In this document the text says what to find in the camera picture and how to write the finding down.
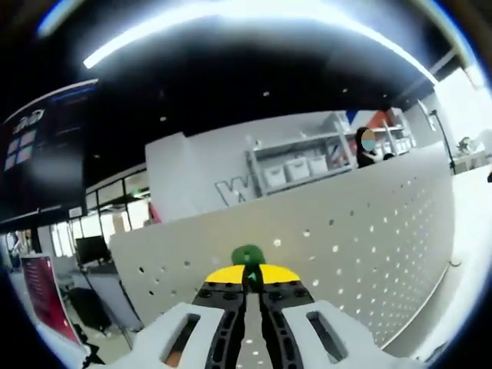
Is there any white storage bin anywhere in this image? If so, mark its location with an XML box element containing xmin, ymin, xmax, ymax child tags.
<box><xmin>284</xmin><ymin>160</ymin><xmax>309</xmax><ymax>182</ymax></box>
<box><xmin>307</xmin><ymin>155</ymin><xmax>328</xmax><ymax>176</ymax></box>
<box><xmin>264</xmin><ymin>165</ymin><xmax>286</xmax><ymax>186</ymax></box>

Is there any potted green plant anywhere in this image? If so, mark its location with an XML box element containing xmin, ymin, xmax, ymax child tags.
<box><xmin>457</xmin><ymin>136</ymin><xmax>478</xmax><ymax>155</ymax></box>

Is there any ceiling light strip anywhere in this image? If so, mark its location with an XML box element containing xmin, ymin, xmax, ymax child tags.
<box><xmin>82</xmin><ymin>21</ymin><xmax>440</xmax><ymax>84</ymax></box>

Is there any white perforated mounting plate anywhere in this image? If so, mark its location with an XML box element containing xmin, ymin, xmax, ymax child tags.
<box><xmin>108</xmin><ymin>144</ymin><xmax>458</xmax><ymax>369</ymax></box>

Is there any grey equipment cabinet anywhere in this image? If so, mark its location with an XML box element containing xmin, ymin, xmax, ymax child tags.
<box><xmin>67</xmin><ymin>264</ymin><xmax>144</xmax><ymax>335</ymax></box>

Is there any large wall display screen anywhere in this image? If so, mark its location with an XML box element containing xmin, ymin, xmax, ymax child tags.
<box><xmin>0</xmin><ymin>78</ymin><xmax>99</xmax><ymax>224</ymax></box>

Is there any black tripod stand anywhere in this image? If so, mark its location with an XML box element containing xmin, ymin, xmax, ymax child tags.
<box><xmin>429</xmin><ymin>108</ymin><xmax>459</xmax><ymax>175</ymax></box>

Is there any grey metal shelving unit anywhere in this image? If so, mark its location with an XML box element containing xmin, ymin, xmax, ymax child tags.
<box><xmin>244</xmin><ymin>121</ymin><xmax>357</xmax><ymax>194</ymax></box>

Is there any black computer monitor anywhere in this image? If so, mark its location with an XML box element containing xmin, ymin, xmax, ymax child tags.
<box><xmin>75</xmin><ymin>235</ymin><xmax>113</xmax><ymax>268</ymax></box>

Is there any green hook assembly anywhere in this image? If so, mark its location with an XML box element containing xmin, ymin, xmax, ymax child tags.
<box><xmin>231</xmin><ymin>244</ymin><xmax>267</xmax><ymax>295</ymax></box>

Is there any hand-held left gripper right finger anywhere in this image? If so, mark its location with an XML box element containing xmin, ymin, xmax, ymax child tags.
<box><xmin>257</xmin><ymin>263</ymin><xmax>422</xmax><ymax>369</ymax></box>

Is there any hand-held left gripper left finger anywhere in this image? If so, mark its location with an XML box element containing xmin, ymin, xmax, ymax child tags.
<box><xmin>115</xmin><ymin>264</ymin><xmax>248</xmax><ymax>369</ymax></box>

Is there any wall letter sign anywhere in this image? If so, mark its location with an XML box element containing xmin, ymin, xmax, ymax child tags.
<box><xmin>214</xmin><ymin>176</ymin><xmax>257</xmax><ymax>205</ymax></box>

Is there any metal shelf with boxes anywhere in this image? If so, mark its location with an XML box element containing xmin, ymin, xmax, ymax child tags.
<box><xmin>345</xmin><ymin>110</ymin><xmax>417</xmax><ymax>159</ymax></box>

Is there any red banner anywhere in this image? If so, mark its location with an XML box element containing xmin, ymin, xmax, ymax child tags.
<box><xmin>21</xmin><ymin>253</ymin><xmax>84</xmax><ymax>347</ymax></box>

